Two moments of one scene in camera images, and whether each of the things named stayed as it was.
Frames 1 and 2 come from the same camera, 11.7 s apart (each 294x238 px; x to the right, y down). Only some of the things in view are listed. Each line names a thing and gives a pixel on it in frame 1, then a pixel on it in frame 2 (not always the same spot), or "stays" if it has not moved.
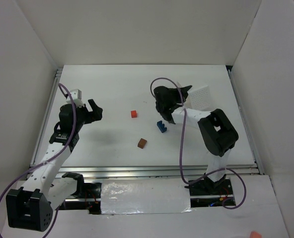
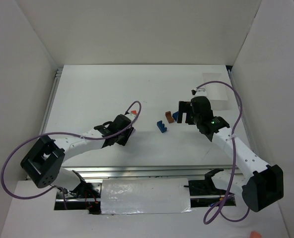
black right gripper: (174, 94) -> (188, 112)
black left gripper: (89, 114) -> (128, 135)
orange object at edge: (255, 234) stays
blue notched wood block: (161, 127) stays
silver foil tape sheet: (134, 196) stays
